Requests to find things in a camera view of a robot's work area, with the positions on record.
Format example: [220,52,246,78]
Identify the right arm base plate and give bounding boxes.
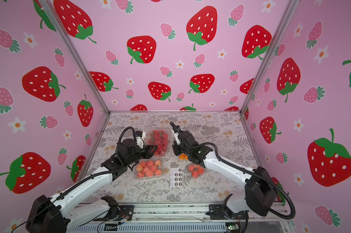
[206,204,249,220]

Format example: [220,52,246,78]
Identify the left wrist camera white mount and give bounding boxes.
[135,131,146,149]

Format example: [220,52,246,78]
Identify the clear orange kumquat box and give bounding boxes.
[178,153,189,161]

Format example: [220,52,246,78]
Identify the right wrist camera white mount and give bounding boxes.
[170,121,181,146]

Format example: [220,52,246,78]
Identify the clear small peach box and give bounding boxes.
[186,163,206,179]

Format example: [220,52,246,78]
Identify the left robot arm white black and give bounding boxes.
[25,137,158,233]

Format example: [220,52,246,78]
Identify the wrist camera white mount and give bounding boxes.
[170,121,181,146]
[135,131,146,149]

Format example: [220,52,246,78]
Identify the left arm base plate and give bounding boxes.
[93,205,134,221]

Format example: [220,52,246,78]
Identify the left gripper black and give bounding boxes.
[125,145,158,169]

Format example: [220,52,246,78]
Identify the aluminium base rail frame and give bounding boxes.
[68,202,296,233]

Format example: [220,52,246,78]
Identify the white sticker sheet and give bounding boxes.
[170,168,183,188]

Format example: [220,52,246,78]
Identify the clear large peach box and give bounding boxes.
[134,158,165,180]

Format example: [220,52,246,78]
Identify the clear strawberry box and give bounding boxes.
[147,128,169,156]

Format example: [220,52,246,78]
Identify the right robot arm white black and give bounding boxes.
[172,126,296,220]

